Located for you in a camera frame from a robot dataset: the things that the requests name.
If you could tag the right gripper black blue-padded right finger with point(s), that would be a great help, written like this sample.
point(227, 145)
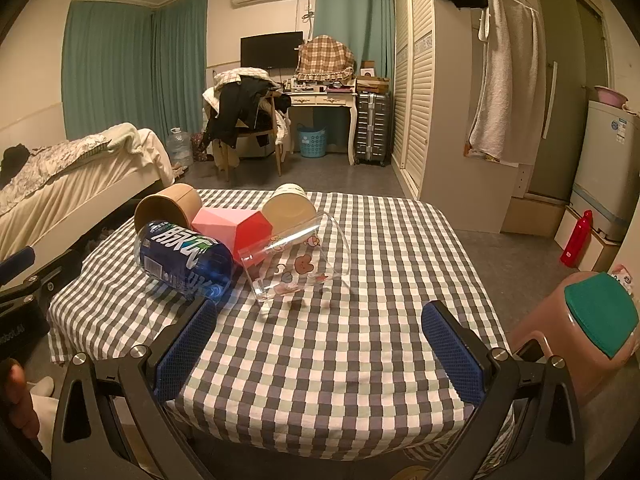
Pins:
point(524, 413)

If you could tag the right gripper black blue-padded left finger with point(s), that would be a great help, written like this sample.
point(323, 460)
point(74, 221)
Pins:
point(89, 441)

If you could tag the white cup with leaf print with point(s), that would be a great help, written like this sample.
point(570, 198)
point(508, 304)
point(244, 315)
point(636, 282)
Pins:
point(286, 207)

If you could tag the person's left hand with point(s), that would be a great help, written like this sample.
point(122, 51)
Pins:
point(16, 401)

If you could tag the brown plastic stool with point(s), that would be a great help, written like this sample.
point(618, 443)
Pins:
point(550, 330)

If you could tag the green stool cushion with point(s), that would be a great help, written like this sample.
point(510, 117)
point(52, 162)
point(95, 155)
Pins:
point(604, 311)

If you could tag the blue labelled can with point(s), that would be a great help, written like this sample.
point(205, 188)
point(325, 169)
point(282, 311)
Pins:
point(193, 264)

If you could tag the red thermos bottle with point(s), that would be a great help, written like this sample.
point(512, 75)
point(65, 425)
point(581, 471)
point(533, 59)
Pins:
point(578, 240)

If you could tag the brown cardboard tube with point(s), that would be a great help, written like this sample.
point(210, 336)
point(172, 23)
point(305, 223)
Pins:
point(178, 204)

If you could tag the grey white checkered tablecloth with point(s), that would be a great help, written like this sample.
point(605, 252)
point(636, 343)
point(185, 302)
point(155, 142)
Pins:
point(343, 371)

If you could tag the large water jug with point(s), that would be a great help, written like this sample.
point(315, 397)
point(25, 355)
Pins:
point(179, 147)

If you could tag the red pink faceted box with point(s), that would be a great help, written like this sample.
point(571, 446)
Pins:
point(237, 229)

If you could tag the wooden chair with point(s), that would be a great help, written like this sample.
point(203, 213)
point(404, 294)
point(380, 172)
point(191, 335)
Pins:
point(255, 135)

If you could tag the white small refrigerator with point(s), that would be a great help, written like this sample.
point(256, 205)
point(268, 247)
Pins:
point(607, 177)

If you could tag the teal window curtain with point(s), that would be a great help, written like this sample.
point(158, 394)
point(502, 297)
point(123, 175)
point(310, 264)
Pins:
point(127, 63)

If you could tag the clear glass with bear print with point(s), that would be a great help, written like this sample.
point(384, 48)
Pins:
point(314, 253)

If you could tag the black jacket on chair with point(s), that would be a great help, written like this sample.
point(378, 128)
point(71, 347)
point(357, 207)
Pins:
point(250, 84)

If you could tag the hanging white towel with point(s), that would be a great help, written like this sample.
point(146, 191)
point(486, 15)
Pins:
point(510, 109)

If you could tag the blue laundry basket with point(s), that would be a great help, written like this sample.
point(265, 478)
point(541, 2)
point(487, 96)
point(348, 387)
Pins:
point(311, 141)

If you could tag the pink basin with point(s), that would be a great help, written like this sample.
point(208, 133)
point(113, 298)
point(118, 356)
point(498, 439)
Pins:
point(610, 97)

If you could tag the white desk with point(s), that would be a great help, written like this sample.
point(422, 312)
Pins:
point(333, 99)

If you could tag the dark metal suitcase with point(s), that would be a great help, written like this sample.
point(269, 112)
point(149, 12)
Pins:
point(372, 135)

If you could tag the black television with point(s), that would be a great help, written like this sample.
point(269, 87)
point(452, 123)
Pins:
point(277, 51)

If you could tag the cardboard box on suitcase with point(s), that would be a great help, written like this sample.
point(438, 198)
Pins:
point(368, 82)

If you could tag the plaid cloth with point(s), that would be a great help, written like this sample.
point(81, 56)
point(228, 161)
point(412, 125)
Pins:
point(324, 59)

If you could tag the white louvered wardrobe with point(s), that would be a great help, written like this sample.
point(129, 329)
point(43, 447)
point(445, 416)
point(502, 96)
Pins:
point(433, 92)

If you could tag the teal curtain behind desk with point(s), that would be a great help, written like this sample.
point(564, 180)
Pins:
point(365, 26)

